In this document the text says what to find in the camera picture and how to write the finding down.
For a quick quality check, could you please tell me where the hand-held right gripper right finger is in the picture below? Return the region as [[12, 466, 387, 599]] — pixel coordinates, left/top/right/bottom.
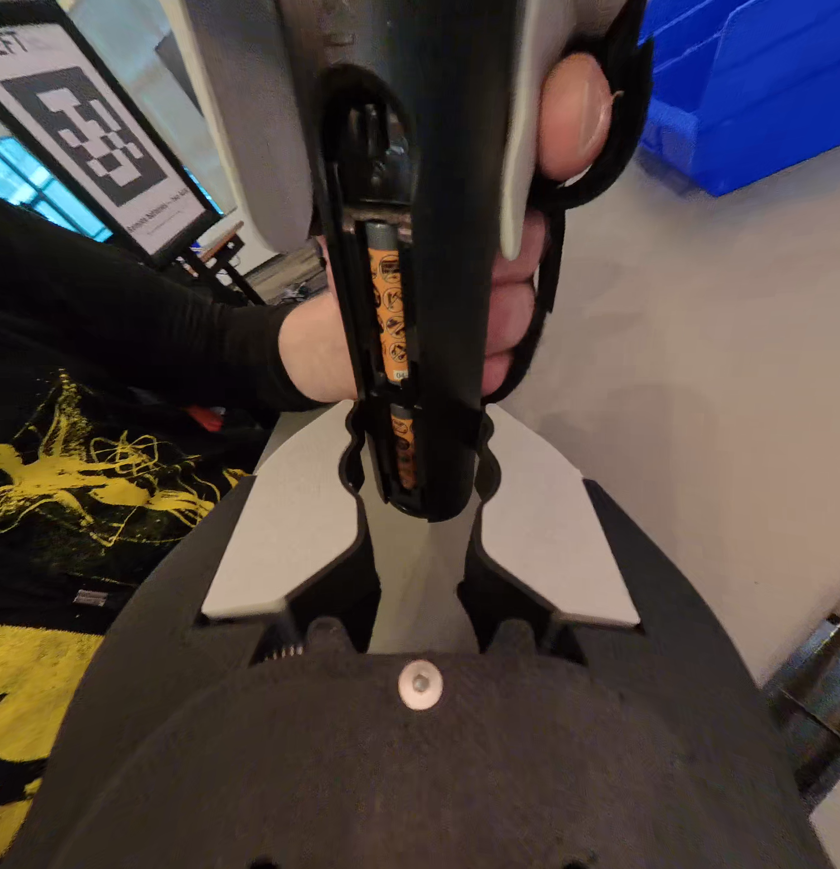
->
[[457, 404, 643, 656]]

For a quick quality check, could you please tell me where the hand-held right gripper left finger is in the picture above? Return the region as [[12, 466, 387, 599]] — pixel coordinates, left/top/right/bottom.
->
[[201, 399, 383, 654]]

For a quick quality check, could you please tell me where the black remote control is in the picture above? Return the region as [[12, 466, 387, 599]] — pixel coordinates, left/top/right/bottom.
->
[[277, 0, 529, 524]]

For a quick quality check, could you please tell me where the orange battery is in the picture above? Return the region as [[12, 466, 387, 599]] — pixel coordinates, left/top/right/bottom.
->
[[390, 402, 419, 491], [363, 220, 412, 386]]

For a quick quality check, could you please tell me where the blue plastic bin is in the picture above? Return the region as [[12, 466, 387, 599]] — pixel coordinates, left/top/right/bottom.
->
[[637, 0, 840, 198]]

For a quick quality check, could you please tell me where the person's left forearm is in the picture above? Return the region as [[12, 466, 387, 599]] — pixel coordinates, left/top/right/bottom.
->
[[0, 193, 305, 415]]

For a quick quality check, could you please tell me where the person's left hand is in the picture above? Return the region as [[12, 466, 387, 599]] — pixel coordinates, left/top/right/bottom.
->
[[278, 53, 614, 403]]

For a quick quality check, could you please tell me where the person's black yellow shirt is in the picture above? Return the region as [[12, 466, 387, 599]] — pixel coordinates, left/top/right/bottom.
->
[[0, 333, 271, 850]]

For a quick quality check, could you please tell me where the black easel stand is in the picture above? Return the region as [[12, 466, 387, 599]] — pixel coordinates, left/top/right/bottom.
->
[[158, 220, 268, 306]]

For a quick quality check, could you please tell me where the framed checker marker sign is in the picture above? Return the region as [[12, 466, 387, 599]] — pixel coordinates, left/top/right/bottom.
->
[[0, 0, 224, 269]]

